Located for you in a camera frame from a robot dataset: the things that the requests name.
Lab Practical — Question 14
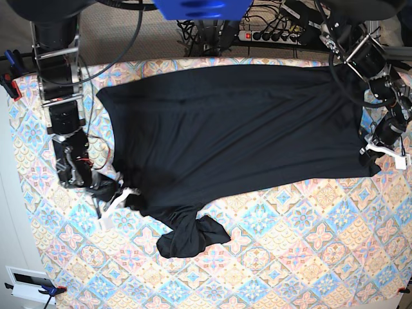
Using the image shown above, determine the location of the blue orange clamp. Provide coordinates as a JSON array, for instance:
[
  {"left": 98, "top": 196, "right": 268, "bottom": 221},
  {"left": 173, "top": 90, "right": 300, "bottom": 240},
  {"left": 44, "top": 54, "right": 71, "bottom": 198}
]
[
  {"left": 5, "top": 283, "right": 67, "bottom": 308},
  {"left": 1, "top": 50, "right": 24, "bottom": 102}
]

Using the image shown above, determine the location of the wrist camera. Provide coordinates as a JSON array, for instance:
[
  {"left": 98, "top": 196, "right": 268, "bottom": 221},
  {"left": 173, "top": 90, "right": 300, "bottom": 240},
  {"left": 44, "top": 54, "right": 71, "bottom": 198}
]
[
  {"left": 394, "top": 154, "right": 411, "bottom": 170},
  {"left": 98, "top": 217, "right": 113, "bottom": 230}
]

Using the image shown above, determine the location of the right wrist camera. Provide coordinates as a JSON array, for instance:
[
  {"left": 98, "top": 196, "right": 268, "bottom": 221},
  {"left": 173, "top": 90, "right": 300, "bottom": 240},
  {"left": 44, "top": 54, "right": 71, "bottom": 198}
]
[{"left": 98, "top": 217, "right": 113, "bottom": 230}]

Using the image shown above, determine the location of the white floor vent box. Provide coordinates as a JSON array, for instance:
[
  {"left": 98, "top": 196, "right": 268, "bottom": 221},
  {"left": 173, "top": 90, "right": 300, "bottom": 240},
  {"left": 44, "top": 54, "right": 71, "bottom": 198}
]
[{"left": 5, "top": 266, "right": 53, "bottom": 304}]

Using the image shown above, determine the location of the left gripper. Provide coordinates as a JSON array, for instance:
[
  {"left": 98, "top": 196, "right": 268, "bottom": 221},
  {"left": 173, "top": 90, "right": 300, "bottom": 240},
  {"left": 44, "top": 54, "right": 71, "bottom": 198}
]
[{"left": 359, "top": 122, "right": 402, "bottom": 167}]

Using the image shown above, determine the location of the white power strip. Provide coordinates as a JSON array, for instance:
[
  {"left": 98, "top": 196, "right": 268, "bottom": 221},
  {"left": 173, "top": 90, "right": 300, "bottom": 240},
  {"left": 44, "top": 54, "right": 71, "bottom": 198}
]
[{"left": 238, "top": 30, "right": 301, "bottom": 45}]

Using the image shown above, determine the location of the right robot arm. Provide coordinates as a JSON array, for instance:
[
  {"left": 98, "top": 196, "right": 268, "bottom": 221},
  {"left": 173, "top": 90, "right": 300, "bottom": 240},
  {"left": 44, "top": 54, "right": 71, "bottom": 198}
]
[{"left": 7, "top": 1, "right": 120, "bottom": 220}]

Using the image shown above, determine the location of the blue orange clamp lower left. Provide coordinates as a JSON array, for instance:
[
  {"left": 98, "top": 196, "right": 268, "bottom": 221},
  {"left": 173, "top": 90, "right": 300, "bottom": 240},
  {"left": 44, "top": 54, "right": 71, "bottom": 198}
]
[{"left": 5, "top": 283, "right": 67, "bottom": 308}]

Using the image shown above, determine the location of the blue orange clamp upper left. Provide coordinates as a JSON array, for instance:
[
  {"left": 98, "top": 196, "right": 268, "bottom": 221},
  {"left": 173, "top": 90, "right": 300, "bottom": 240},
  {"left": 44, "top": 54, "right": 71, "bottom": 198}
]
[{"left": 1, "top": 50, "right": 24, "bottom": 102}]

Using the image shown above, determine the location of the orange clamp lower right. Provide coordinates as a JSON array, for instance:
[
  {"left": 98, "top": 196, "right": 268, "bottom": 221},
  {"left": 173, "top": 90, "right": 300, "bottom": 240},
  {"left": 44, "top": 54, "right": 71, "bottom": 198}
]
[{"left": 397, "top": 287, "right": 411, "bottom": 294}]

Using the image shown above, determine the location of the patterned tablecloth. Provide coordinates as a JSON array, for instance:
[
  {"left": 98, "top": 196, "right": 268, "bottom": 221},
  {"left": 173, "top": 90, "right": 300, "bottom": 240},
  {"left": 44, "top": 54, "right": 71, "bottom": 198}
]
[{"left": 7, "top": 75, "right": 411, "bottom": 308}]

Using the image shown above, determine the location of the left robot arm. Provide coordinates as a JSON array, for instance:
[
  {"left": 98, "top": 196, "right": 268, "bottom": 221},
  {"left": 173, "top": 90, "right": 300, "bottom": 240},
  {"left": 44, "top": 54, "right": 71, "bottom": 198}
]
[{"left": 315, "top": 1, "right": 411, "bottom": 170}]

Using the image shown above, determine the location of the black t-shirt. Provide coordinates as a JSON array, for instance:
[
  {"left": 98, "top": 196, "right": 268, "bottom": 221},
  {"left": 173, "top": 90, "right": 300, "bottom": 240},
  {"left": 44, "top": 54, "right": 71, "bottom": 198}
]
[{"left": 97, "top": 64, "right": 380, "bottom": 258}]

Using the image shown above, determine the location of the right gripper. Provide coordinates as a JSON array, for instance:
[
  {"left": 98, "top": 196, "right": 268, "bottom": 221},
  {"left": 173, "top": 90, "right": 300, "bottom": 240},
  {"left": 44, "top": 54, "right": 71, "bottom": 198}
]
[{"left": 86, "top": 173, "right": 142, "bottom": 219}]

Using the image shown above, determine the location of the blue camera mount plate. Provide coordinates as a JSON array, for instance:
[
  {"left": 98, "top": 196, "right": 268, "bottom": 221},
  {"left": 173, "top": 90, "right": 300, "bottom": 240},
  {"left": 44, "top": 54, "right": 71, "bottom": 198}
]
[{"left": 153, "top": 0, "right": 252, "bottom": 21}]

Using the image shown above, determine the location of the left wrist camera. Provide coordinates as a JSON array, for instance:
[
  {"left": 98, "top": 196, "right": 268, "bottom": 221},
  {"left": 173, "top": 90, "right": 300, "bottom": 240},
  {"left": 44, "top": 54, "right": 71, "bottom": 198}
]
[{"left": 394, "top": 154, "right": 411, "bottom": 170}]

